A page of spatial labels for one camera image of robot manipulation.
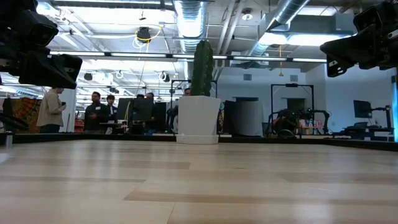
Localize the black computer monitor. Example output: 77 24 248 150
116 98 134 121
130 97 155 123

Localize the black ceiling dome camera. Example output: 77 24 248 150
136 27 152 44

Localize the grey cabinet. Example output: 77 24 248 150
221 96 265 137

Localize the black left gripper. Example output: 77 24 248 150
0 30 83 90

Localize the orange patterned wall hanging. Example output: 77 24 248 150
12 98 42 134

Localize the tall green cactus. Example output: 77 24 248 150
190 39 215 96

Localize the black rig frame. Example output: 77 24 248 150
270 83 315 125
170 79 195 110

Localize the black table frame rail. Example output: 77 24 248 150
12 133 398 152

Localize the yellow ceiling cable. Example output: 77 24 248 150
134 26 163 94

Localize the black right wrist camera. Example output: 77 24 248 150
353 3 386 32

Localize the black monitor on arm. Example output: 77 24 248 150
353 100 373 119

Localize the long ceiling light strip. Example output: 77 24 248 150
49 50 327 63

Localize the slanted silver air duct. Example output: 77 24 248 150
248 0 311 57

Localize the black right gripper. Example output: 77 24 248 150
320 18 398 78

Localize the black desk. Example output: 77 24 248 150
331 126 395 141

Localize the ribbed silver air duct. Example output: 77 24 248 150
173 0 206 54

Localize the bright ceiling light panel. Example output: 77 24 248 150
257 30 352 47

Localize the white plant pot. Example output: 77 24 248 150
175 95 221 145

